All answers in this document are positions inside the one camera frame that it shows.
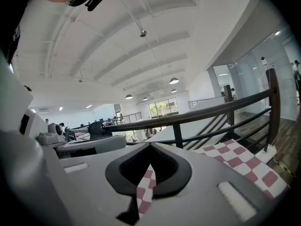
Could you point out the pink white checkered cloth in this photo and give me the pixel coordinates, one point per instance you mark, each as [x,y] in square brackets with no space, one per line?
[265,156]

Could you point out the black head-mounted camera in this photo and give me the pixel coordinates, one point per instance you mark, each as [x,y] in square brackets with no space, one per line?
[96,0]

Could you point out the window with green view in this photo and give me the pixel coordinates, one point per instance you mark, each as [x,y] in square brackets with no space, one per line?
[162,107]

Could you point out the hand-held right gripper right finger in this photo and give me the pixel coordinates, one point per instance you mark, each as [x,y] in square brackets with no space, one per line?
[200,185]

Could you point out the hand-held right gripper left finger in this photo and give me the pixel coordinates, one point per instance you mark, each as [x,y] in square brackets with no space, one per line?
[94,185]

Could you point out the person's black clothing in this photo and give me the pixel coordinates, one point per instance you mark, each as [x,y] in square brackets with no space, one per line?
[11,50]

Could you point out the dark wood metal railing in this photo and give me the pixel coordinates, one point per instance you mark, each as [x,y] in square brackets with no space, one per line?
[274,107]

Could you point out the black rounded device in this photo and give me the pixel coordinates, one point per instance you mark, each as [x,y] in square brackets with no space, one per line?
[96,129]

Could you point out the white security camera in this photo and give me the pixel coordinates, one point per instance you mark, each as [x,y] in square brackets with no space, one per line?
[264,60]

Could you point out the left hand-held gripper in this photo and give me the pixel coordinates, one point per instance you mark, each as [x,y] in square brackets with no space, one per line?
[50,139]

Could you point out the small silver ceiling fixture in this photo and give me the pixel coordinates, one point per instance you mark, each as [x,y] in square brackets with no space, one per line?
[143,33]

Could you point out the yellow black striped floor tape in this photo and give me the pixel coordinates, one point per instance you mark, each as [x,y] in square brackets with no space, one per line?
[288,169]

